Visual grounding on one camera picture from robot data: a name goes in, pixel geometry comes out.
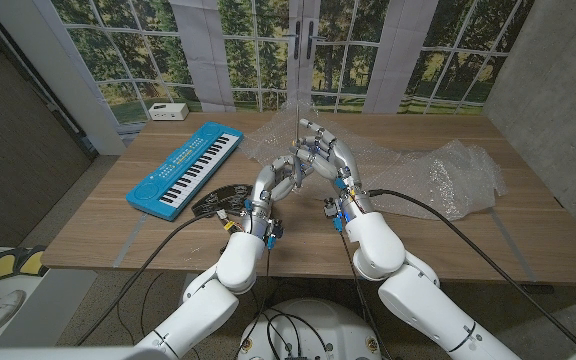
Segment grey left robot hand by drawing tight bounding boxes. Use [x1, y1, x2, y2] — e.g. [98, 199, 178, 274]
[251, 154, 315, 205]

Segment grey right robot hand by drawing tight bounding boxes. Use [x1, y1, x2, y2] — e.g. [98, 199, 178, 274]
[289, 118, 365, 200]

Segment orange handled scissors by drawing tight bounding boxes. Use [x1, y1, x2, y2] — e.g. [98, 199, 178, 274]
[292, 101, 308, 189]

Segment black half-moon tambourine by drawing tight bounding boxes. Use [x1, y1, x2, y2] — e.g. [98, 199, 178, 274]
[191, 183, 255, 217]

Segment blue toy piano keyboard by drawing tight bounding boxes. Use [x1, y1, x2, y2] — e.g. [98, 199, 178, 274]
[125, 121, 245, 221]

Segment clear bubble wrap sheet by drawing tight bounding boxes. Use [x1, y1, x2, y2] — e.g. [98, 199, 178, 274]
[240, 98, 508, 222]

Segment white power box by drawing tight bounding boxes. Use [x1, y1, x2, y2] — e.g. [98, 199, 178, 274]
[148, 102, 190, 122]

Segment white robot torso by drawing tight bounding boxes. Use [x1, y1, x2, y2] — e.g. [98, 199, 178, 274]
[237, 298, 383, 360]

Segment printed window forest backdrop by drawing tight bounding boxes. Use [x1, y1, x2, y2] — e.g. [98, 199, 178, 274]
[50, 0, 537, 126]

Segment yellow black foot pedal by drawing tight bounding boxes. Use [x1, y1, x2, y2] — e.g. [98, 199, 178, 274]
[0, 248, 20, 284]
[17, 244, 49, 277]

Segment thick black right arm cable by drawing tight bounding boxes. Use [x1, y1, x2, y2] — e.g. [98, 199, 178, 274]
[366, 187, 576, 350]

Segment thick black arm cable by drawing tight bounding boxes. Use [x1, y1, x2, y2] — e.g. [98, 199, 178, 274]
[366, 187, 576, 350]
[74, 209, 229, 347]

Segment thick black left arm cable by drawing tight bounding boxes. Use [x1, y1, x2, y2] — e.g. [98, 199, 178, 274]
[74, 209, 229, 347]

